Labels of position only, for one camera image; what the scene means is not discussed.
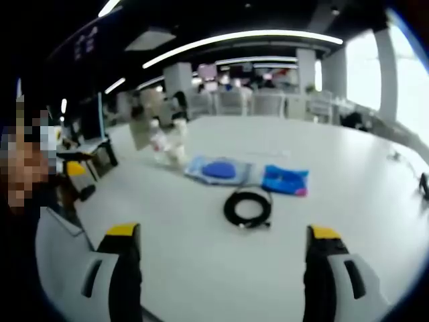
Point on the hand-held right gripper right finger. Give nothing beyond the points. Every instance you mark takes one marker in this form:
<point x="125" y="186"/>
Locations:
<point x="318" y="278"/>

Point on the small white table item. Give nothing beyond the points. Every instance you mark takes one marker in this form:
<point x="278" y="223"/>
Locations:
<point x="393" y="156"/>

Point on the person operator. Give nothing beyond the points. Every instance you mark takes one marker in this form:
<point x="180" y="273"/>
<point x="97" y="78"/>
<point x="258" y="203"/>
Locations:
<point x="16" y="261"/>

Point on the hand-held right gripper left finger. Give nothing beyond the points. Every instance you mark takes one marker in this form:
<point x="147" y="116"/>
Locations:
<point x="125" y="275"/>

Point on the wet wipes pack blue lid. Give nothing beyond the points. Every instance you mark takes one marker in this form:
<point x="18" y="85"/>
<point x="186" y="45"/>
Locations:
<point x="219" y="169"/>

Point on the tan flat board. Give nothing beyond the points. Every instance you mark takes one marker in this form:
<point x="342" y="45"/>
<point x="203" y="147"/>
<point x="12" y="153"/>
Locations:
<point x="144" y="124"/>

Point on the black office chair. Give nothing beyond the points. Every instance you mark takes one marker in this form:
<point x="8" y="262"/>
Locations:
<point x="353" y="120"/>

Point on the blue tissue packet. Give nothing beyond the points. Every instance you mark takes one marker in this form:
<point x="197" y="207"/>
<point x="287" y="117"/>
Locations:
<point x="285" y="179"/>

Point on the clear water bottle red label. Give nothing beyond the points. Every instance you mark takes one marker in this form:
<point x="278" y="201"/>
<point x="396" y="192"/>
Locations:
<point x="158" y="141"/>

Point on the small black object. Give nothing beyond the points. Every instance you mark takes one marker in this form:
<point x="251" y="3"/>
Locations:
<point x="424" y="184"/>

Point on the dark computer monitor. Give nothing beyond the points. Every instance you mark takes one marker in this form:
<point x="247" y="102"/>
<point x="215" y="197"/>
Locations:
<point x="92" y="117"/>

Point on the white table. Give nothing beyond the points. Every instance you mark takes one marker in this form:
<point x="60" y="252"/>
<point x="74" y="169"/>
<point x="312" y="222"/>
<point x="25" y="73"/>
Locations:
<point x="201" y="261"/>

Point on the ceiling air vent unit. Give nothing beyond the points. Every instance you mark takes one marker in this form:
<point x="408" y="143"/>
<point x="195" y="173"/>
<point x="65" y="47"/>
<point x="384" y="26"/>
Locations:
<point x="151" y="40"/>

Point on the curved ceiling light strip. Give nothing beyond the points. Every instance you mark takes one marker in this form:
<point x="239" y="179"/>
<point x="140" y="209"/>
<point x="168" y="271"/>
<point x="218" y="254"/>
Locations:
<point x="248" y="37"/>

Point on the large printed paper cup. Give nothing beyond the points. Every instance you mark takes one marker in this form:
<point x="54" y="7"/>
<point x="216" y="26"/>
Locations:
<point x="176" y="154"/>

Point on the small white paper cup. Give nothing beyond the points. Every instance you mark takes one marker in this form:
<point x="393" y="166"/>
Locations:
<point x="180" y="126"/>

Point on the potted green plant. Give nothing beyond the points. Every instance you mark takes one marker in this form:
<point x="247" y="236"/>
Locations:
<point x="310" y="88"/>

